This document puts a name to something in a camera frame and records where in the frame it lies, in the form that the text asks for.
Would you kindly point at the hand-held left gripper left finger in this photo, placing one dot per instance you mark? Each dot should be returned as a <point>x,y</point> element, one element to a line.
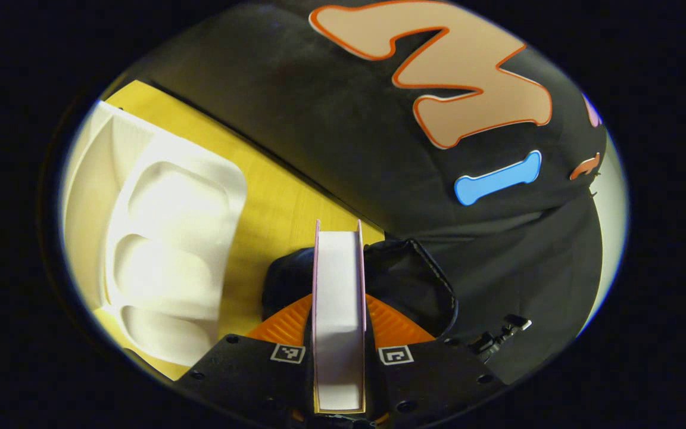
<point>248,375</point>

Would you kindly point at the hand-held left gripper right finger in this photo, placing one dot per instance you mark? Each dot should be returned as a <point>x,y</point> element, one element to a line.
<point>426,381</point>

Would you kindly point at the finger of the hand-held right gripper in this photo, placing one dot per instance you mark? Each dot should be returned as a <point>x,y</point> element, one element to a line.
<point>498,336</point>

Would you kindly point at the pink book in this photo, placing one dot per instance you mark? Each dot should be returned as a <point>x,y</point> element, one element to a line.
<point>338,310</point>

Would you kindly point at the white plastic bookshelf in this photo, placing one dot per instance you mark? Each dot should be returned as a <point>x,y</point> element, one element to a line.
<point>164,238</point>

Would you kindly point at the black backdrop cloth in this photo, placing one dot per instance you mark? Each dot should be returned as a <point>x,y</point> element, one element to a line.
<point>319,149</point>

